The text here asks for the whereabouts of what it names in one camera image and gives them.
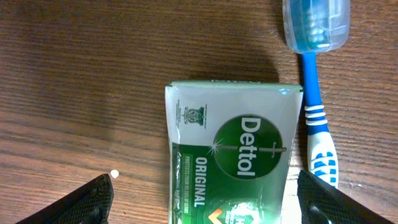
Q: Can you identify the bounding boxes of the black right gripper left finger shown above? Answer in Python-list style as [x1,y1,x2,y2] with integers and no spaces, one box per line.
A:
[17,174,114,224]

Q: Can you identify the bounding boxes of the green Dettol soap bar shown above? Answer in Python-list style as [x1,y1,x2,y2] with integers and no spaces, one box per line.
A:
[165,80,303,224]

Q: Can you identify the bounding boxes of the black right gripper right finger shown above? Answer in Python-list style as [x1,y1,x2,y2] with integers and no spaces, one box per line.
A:
[297,170,392,224]

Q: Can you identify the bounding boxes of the blue white toothbrush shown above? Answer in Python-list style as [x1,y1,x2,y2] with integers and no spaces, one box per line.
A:
[282,0,351,188]

